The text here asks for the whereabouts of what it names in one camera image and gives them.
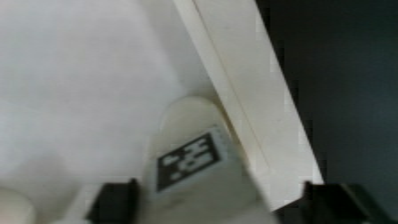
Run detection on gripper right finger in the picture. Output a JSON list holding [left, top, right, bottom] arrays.
[[273, 182, 390, 224]]

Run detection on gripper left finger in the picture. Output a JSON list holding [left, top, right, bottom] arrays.
[[85, 179, 140, 224]]

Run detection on white leg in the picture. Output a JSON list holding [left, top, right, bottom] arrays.
[[140, 97, 279, 224]]

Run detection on white square tabletop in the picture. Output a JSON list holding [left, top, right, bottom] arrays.
[[0, 0, 321, 224]]

